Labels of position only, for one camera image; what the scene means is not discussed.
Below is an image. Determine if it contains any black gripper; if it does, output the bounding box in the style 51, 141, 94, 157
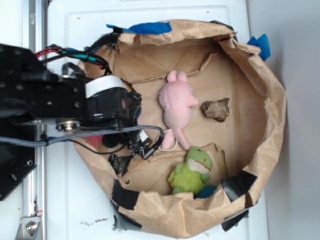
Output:
83, 76, 153, 159

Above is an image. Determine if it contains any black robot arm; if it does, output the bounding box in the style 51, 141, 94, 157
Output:
0, 44, 158, 200

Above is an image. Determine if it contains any pink plush bunny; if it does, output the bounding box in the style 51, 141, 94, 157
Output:
159, 70, 200, 151

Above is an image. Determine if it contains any green plush frog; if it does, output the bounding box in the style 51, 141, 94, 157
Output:
168, 146, 213, 195

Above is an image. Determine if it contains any brown rock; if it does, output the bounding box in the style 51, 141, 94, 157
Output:
201, 98, 230, 123

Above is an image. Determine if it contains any brown paper bag bin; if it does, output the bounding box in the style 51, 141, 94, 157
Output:
76, 20, 287, 238

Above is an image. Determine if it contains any dark teal ball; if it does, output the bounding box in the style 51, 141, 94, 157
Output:
196, 185, 217, 199

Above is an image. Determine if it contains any grey braided cable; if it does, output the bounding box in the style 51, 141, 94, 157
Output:
0, 125, 165, 151

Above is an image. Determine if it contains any aluminium rail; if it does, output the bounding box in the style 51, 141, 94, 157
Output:
16, 0, 49, 240

